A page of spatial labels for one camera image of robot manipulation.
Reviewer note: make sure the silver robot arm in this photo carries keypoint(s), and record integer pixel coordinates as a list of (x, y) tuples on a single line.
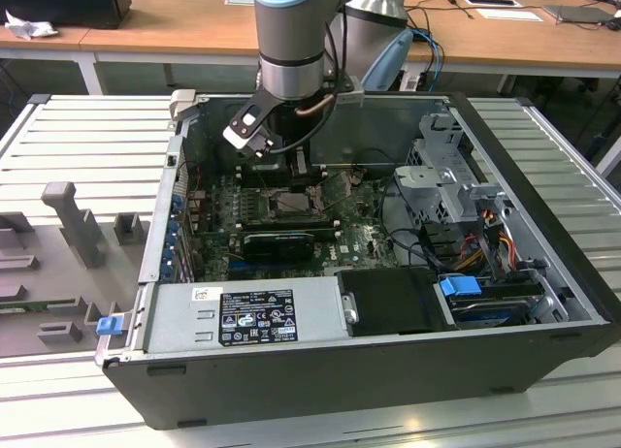
[(291, 41)]

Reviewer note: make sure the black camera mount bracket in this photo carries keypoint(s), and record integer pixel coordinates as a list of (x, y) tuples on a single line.
[(259, 109)]

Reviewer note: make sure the pale blue teach pendant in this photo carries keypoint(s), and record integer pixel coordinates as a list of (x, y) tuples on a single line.
[(390, 55)]

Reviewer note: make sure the black RAM slot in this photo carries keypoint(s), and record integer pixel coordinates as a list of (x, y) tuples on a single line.
[(252, 178), (252, 172), (286, 227), (286, 217), (252, 183), (286, 222), (286, 231), (252, 167)]

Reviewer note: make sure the silver drive cage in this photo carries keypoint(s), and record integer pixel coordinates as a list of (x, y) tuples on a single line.
[(427, 181)]

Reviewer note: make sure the black graphics card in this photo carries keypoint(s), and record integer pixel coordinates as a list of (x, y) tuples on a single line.
[(276, 246)]

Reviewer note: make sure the blue expansion slot clip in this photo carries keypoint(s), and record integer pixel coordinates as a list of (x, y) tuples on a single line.
[(167, 269), (177, 203), (173, 225), (170, 248)]

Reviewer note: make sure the CPU socket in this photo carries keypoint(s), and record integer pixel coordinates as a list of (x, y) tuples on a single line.
[(270, 206)]

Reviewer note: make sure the silver power supply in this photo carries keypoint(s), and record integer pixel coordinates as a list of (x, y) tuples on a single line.
[(184, 322)]

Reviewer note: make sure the green motherboard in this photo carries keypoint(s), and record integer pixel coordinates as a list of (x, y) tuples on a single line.
[(359, 244)]

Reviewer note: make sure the white phone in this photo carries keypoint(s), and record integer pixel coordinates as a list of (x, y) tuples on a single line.
[(490, 1)]

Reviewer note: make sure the grey parts rack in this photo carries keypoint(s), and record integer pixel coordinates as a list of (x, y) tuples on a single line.
[(58, 283)]

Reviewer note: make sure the black computer tower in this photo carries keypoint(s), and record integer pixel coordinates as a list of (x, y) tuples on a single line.
[(63, 4)]

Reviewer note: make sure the black open PC case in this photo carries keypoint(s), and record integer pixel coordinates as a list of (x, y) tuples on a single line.
[(339, 390)]

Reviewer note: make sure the silver CPU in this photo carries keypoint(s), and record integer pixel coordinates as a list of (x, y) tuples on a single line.
[(293, 201)]

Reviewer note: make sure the white paper sheet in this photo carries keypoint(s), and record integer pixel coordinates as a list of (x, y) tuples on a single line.
[(509, 14)]

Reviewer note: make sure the dark notebook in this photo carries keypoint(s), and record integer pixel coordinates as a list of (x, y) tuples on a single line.
[(577, 14)]

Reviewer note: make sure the green RAM stick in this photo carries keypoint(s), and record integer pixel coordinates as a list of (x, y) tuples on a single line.
[(29, 305)]

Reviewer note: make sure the blue case release latch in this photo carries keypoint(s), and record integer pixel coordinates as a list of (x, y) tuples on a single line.
[(109, 326)]

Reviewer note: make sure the hard disk in blue carrier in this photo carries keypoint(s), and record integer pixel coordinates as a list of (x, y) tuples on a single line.
[(458, 288)]

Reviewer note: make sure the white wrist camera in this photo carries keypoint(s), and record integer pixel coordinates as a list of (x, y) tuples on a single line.
[(237, 137)]

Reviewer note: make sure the crumpled white paper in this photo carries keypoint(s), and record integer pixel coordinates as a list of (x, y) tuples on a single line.
[(29, 28)]

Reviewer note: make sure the metal locking lever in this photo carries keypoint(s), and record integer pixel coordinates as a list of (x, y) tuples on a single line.
[(266, 186), (339, 201)]

